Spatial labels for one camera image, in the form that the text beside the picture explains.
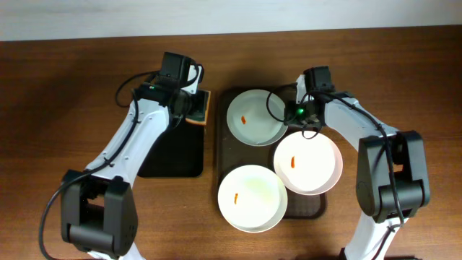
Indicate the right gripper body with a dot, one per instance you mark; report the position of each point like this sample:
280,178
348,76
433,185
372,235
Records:
301,118

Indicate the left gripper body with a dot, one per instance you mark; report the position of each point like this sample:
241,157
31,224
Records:
193,105

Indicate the green orange sponge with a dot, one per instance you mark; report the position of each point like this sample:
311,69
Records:
198,114

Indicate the pinkish white plate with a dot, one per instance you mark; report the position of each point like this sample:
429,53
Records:
308,166

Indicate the grey-white plate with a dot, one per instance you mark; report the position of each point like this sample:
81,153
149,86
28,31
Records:
250,122

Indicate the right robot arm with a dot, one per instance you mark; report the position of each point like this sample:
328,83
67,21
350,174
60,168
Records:
392,181

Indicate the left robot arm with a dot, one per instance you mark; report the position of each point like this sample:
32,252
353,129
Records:
98,212

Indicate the black small tray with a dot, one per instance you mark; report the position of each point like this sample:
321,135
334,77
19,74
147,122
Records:
168,150

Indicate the brown large tray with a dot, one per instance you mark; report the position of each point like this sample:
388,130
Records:
230,153

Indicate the cream white plate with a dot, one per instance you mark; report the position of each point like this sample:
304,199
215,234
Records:
252,198

